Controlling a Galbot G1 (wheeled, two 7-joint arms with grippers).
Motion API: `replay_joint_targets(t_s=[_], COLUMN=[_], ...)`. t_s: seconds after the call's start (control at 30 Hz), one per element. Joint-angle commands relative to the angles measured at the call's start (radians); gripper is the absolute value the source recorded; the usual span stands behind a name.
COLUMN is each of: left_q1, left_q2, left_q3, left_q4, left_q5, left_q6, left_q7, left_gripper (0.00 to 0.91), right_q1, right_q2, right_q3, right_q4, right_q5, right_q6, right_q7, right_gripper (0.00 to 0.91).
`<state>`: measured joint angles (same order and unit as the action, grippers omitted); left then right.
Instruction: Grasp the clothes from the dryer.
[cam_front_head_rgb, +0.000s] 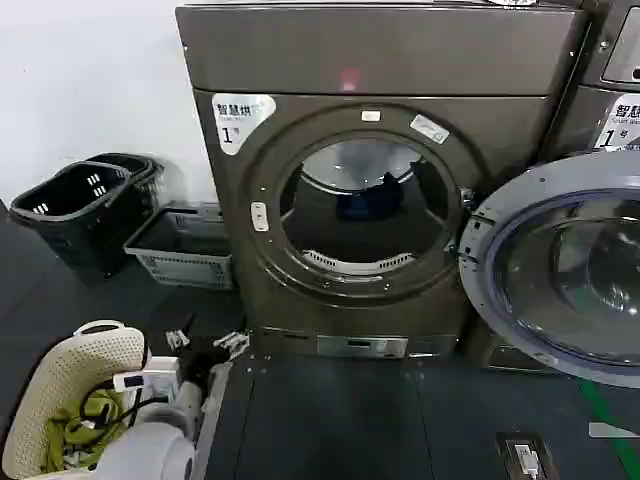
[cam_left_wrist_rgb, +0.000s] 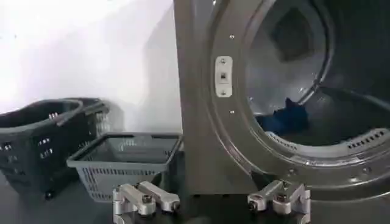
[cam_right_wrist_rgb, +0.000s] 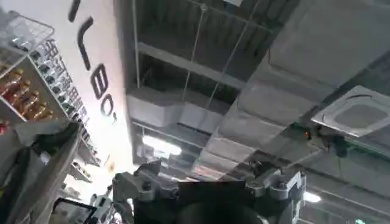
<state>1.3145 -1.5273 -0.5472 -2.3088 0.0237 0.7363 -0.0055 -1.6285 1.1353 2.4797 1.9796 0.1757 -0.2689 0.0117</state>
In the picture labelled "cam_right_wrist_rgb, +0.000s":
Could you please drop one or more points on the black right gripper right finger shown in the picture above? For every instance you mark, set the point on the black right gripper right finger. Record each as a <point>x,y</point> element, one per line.
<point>278,185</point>

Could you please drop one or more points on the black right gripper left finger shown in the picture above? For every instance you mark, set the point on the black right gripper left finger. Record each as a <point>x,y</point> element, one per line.
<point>143,185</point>

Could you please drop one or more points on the grey ventilation duct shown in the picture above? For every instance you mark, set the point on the grey ventilation duct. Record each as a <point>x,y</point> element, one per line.
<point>274,100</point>

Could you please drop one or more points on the white ceiling air conditioner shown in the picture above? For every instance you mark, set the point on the white ceiling air conditioner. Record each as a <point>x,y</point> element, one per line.
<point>356,114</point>

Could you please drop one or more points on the shelf rack with goods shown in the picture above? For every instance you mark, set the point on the shelf rack with goods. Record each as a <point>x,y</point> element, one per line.
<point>33,91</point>

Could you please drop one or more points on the bright ceiling light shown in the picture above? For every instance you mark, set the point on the bright ceiling light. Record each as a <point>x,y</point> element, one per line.
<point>161,145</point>
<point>312,197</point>

